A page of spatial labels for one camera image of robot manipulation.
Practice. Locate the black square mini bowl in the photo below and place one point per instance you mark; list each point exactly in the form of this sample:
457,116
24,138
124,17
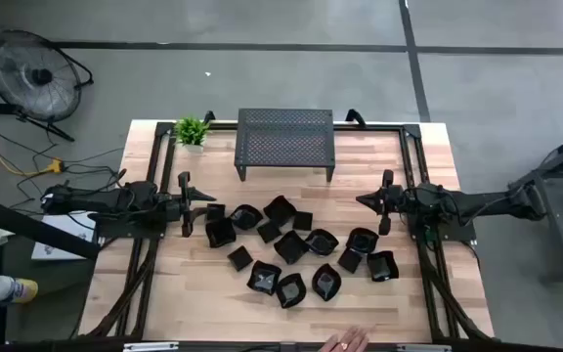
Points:
264,277
382,266
220,232
291,247
280,210

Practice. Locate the white and yellow bottle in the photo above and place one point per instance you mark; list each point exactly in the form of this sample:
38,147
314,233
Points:
12,289

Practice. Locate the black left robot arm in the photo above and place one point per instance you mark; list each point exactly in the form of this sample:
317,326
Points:
115,200

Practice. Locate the person's hand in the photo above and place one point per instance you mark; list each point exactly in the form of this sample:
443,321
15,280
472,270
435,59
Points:
347,342

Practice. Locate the silver metal bracket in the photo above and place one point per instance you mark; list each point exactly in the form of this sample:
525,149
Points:
149,347
423,348

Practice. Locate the black curved frame bracket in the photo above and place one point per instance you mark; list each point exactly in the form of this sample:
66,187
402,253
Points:
208,117
356,116

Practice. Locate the grey metal cart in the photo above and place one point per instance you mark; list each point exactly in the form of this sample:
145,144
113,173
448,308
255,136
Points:
555,210

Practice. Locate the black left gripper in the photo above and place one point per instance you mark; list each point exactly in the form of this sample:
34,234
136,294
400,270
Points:
174,207

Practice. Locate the black diagonal support beam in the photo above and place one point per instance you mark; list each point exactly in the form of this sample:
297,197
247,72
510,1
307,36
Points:
27,225

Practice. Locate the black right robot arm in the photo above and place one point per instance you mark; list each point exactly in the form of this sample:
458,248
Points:
472,203

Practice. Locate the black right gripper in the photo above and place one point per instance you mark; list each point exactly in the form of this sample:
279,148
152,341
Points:
396,200

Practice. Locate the white paper sheet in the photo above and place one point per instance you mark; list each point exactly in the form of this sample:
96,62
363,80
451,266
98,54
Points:
66,222

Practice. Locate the black perforated metal shelf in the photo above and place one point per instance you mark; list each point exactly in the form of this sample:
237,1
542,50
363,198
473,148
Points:
285,142

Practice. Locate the artificial plant in white pot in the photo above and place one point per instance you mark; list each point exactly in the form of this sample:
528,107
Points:
191,133

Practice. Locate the black floor fan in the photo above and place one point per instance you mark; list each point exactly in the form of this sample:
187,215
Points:
34,75

